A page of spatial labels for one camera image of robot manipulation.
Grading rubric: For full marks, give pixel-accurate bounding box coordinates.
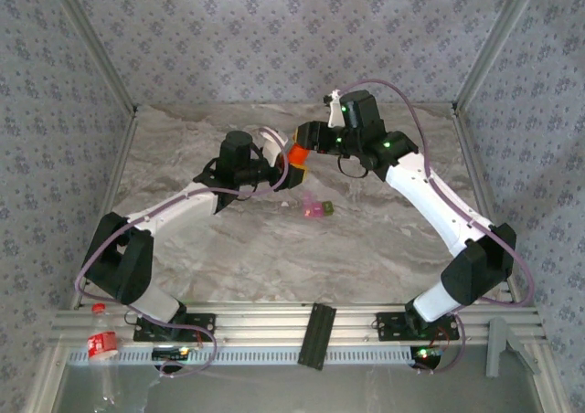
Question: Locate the small circuit board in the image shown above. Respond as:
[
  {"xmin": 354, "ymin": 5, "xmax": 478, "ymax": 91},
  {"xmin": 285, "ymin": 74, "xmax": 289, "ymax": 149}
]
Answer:
[
  {"xmin": 152, "ymin": 346, "xmax": 191, "ymax": 362},
  {"xmin": 409, "ymin": 344, "xmax": 443, "ymax": 371}
]

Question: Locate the grey metal sheet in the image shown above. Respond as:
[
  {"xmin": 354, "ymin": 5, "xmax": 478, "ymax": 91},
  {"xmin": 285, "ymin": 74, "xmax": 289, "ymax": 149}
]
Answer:
[{"xmin": 27, "ymin": 365, "xmax": 568, "ymax": 413}]

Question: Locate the clear bottle red label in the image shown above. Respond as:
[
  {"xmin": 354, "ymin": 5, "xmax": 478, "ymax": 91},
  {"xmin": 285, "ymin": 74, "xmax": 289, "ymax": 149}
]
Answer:
[{"xmin": 86, "ymin": 302, "xmax": 127, "ymax": 408}]

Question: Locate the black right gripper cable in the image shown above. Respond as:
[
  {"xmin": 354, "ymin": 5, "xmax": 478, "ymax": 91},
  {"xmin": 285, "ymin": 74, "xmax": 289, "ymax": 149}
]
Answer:
[{"xmin": 336, "ymin": 154, "xmax": 369, "ymax": 180}]

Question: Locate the aluminium table side rail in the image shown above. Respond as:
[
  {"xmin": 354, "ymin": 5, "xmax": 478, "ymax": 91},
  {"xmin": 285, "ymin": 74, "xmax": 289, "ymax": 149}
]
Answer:
[
  {"xmin": 450, "ymin": 104, "xmax": 525, "ymax": 307},
  {"xmin": 68, "ymin": 109, "xmax": 141, "ymax": 312}
]

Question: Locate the aluminium frame post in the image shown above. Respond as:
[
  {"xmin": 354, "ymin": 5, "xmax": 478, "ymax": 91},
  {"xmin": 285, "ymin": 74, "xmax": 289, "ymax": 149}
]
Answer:
[
  {"xmin": 451, "ymin": 0, "xmax": 546, "ymax": 111},
  {"xmin": 45, "ymin": 0, "xmax": 140, "ymax": 115}
]

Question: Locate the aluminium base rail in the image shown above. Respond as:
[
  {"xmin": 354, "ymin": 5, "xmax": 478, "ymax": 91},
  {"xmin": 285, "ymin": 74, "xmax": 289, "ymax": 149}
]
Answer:
[{"xmin": 48, "ymin": 301, "xmax": 549, "ymax": 346}]

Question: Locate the black rail bracket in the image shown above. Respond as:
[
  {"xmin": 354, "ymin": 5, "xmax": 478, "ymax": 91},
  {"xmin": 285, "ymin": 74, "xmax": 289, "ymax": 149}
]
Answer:
[{"xmin": 297, "ymin": 302, "xmax": 338, "ymax": 372}]

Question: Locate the slotted grey cable duct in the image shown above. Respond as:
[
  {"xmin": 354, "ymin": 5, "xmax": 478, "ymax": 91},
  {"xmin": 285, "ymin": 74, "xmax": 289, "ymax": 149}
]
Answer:
[{"xmin": 63, "ymin": 344, "xmax": 415, "ymax": 367}]

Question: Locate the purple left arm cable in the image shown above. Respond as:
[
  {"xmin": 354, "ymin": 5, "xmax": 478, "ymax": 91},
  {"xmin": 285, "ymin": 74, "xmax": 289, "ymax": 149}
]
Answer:
[{"xmin": 74, "ymin": 127, "xmax": 292, "ymax": 378}]

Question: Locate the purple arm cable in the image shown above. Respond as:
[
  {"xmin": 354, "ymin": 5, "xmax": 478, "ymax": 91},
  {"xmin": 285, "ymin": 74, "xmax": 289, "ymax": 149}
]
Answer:
[
  {"xmin": 337, "ymin": 79, "xmax": 536, "ymax": 377},
  {"xmin": 74, "ymin": 127, "xmax": 292, "ymax": 378}
]

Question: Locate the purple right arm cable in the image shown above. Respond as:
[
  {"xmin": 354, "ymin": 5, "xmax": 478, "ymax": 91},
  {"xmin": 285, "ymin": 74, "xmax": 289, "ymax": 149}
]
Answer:
[{"xmin": 337, "ymin": 79, "xmax": 536, "ymax": 377}]

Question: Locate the grey corner bracket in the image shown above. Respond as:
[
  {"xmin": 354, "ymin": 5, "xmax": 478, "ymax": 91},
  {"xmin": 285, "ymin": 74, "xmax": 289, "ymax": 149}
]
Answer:
[{"xmin": 484, "ymin": 316, "xmax": 543, "ymax": 378}]

